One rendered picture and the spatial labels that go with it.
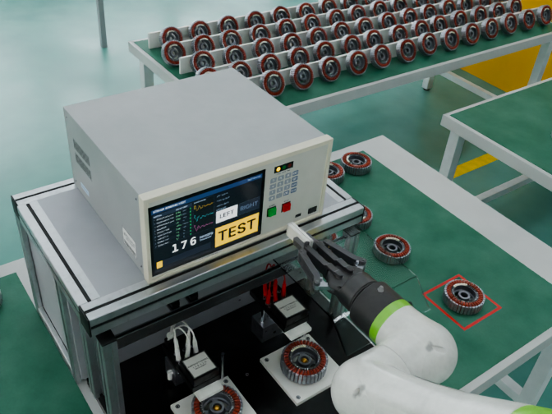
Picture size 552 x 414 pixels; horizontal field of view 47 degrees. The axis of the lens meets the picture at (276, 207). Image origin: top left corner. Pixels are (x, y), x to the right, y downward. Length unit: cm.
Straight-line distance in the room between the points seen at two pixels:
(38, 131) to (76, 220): 258
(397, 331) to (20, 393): 90
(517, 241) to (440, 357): 113
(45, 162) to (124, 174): 251
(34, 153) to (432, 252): 247
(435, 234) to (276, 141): 90
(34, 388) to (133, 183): 62
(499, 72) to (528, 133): 221
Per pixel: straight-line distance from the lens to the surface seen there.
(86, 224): 141
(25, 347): 168
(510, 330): 184
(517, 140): 271
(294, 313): 148
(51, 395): 158
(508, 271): 202
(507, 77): 494
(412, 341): 105
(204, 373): 142
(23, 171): 364
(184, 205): 118
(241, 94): 147
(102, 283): 127
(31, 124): 406
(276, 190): 130
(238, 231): 130
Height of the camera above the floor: 199
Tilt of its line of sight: 37 degrees down
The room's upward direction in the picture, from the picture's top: 5 degrees clockwise
